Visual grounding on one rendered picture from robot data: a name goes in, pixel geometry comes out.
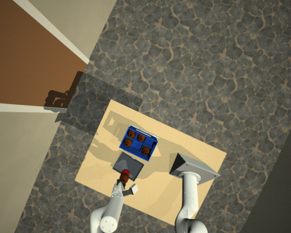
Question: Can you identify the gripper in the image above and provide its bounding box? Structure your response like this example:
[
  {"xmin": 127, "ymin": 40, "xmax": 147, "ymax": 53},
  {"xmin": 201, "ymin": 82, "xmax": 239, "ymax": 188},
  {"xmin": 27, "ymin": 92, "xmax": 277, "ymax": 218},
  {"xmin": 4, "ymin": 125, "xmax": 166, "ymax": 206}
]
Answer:
[{"xmin": 112, "ymin": 179, "xmax": 126, "ymax": 199}]

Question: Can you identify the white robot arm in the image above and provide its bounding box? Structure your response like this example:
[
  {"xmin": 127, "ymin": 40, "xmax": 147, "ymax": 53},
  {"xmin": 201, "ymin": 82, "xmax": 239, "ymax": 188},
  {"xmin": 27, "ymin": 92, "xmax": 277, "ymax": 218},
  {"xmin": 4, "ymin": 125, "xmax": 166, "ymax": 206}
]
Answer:
[{"xmin": 90, "ymin": 171, "xmax": 208, "ymax": 233}]

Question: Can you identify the dark blue crate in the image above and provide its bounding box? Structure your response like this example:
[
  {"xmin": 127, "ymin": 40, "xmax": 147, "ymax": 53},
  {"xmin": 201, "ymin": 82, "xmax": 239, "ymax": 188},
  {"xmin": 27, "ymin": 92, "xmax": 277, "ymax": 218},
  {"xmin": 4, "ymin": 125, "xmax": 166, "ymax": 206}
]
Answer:
[{"xmin": 119, "ymin": 126, "xmax": 157, "ymax": 160}]

